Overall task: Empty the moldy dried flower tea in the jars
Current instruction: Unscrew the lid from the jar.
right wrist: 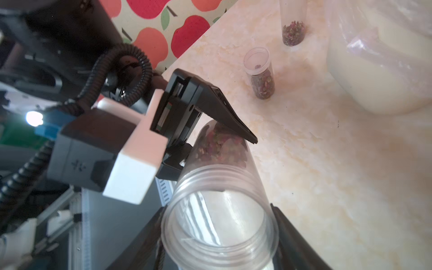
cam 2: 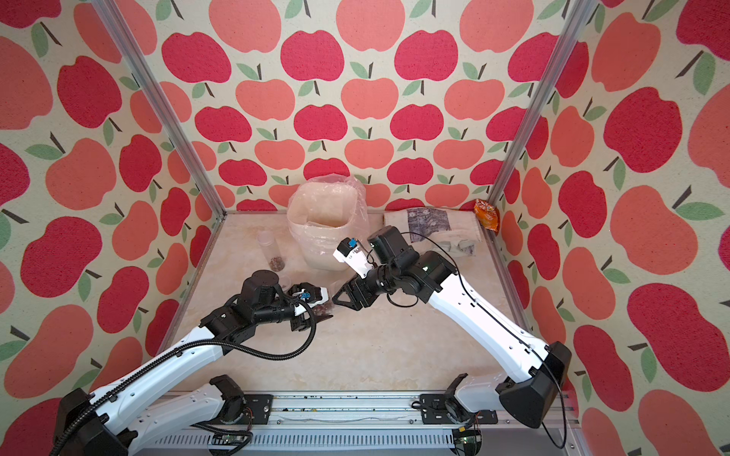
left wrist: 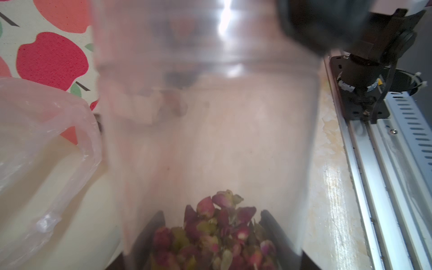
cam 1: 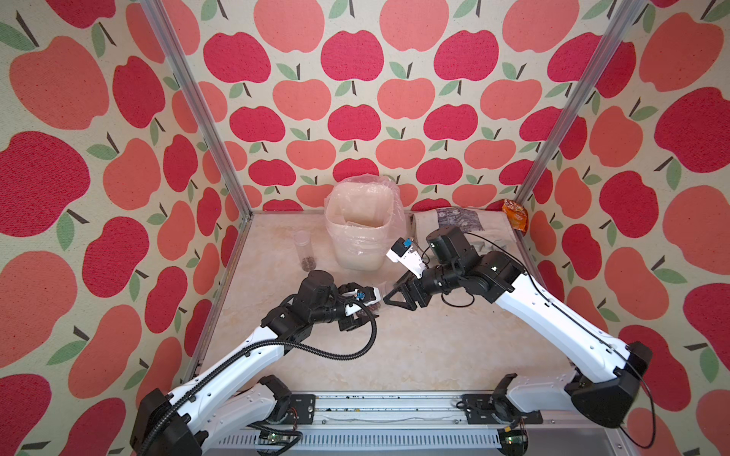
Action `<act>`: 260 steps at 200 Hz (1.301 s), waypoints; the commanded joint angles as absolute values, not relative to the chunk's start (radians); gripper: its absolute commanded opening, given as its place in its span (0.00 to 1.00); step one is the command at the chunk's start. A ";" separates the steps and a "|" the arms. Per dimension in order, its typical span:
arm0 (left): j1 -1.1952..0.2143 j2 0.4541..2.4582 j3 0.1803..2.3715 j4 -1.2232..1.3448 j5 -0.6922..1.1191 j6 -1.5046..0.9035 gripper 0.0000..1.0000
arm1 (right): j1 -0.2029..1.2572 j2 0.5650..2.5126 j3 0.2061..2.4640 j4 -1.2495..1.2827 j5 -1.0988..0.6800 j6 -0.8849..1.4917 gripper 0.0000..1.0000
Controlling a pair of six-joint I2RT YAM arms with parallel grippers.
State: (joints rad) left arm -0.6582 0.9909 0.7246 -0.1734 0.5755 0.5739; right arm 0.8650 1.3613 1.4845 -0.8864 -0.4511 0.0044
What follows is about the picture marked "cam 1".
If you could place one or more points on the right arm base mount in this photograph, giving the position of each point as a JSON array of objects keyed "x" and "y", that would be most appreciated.
[{"x": 482, "y": 409}]

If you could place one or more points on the folded printed tote bag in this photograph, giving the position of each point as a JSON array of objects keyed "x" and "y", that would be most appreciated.
[{"x": 486, "y": 224}]

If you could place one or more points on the clear plastic bin liner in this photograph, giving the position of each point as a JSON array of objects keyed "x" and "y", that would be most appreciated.
[{"x": 365, "y": 216}]

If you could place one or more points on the clear tea jar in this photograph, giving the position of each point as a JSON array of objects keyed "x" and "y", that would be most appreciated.
[
  {"x": 373, "y": 299},
  {"x": 302, "y": 240}
]

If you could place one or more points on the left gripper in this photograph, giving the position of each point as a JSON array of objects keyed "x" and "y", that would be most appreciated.
[{"x": 351, "y": 322}]

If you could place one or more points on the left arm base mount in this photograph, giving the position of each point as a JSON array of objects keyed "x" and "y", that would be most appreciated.
[{"x": 296, "y": 409}]

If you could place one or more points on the white trash bin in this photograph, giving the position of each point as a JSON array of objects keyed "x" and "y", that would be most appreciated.
[{"x": 359, "y": 239}]

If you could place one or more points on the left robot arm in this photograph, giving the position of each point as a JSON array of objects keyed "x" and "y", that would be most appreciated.
[{"x": 213, "y": 404}]

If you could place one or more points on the orange snack packet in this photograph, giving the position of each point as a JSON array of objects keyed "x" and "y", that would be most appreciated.
[{"x": 517, "y": 215}]

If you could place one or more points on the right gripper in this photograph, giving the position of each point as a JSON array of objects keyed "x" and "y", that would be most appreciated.
[{"x": 403, "y": 286}]

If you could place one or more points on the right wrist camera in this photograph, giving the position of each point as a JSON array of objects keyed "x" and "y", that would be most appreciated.
[{"x": 404, "y": 253}]

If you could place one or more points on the right aluminium frame post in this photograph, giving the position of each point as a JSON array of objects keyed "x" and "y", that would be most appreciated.
[{"x": 623, "y": 19}]

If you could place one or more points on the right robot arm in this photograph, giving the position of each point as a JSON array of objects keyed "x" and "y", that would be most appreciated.
[{"x": 606, "y": 374}]

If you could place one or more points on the left aluminium frame post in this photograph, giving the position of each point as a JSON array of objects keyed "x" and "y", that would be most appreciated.
[{"x": 164, "y": 31}]

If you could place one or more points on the aluminium frame post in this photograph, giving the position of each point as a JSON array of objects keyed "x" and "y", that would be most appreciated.
[
  {"x": 164, "y": 31},
  {"x": 623, "y": 19}
]

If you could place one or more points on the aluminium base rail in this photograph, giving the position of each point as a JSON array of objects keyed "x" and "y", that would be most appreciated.
[{"x": 411, "y": 423}]

